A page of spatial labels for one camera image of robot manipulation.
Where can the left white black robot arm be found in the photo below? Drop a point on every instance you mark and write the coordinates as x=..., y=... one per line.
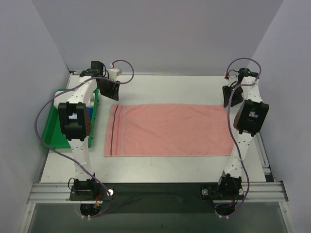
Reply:
x=76, y=125

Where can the rolled dark blue towel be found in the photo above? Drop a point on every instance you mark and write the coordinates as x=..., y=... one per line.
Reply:
x=91, y=113

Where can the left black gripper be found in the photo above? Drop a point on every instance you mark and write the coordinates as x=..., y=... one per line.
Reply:
x=108, y=85

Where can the pink towel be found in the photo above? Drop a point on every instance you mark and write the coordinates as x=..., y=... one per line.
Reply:
x=167, y=130

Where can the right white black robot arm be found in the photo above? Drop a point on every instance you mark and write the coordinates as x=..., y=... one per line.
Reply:
x=247, y=123

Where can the rolled white towel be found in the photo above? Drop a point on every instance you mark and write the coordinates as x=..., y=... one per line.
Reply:
x=67, y=95

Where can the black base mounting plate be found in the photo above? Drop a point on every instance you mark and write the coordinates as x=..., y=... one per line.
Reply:
x=155, y=198

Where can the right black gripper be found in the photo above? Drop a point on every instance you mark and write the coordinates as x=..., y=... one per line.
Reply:
x=232, y=91

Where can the green plastic tray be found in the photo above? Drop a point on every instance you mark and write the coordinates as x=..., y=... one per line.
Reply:
x=52, y=134

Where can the aluminium front rail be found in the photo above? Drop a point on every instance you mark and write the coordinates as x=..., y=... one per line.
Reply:
x=255, y=191

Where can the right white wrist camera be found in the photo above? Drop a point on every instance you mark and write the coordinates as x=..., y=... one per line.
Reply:
x=232, y=79

